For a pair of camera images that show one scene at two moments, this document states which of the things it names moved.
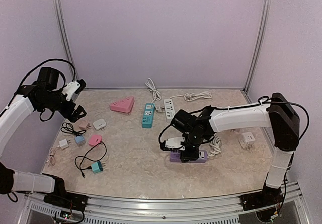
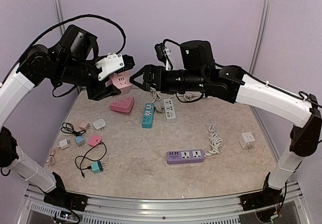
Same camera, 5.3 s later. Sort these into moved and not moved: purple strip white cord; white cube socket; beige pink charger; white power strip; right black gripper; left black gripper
Moved: left black gripper; right black gripper
Not moved: white power strip; purple strip white cord; beige pink charger; white cube socket
